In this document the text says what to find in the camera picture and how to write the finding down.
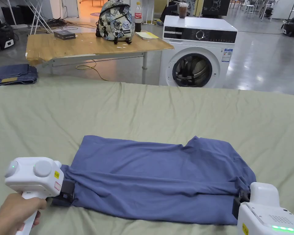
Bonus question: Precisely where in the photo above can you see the folded blue jeans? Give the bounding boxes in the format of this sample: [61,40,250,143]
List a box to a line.
[0,64,38,87]

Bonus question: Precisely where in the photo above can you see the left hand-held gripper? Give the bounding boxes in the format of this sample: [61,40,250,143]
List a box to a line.
[4,157,75,235]

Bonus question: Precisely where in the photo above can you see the white folding rack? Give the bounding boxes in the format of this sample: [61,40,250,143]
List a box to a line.
[27,0,55,35]

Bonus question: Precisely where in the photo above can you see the white washing machine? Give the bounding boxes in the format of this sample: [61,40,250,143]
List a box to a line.
[159,2,238,88]

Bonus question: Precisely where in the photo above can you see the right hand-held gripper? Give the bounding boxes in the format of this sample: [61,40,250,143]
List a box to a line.
[232,182,294,235]

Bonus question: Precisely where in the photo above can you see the bed with pale green sheet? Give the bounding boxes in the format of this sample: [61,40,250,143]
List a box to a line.
[0,75,294,235]

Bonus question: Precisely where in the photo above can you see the person's left hand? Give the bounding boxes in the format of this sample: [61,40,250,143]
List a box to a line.
[0,192,48,235]

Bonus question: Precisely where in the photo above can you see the yellow cable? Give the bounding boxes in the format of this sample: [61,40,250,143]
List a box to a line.
[76,59,109,81]

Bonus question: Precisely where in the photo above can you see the wooden table with backpack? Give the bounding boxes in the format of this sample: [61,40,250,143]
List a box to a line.
[25,0,174,84]

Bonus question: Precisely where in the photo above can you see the blue shirt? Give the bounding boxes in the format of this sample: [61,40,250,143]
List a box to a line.
[51,135,257,226]

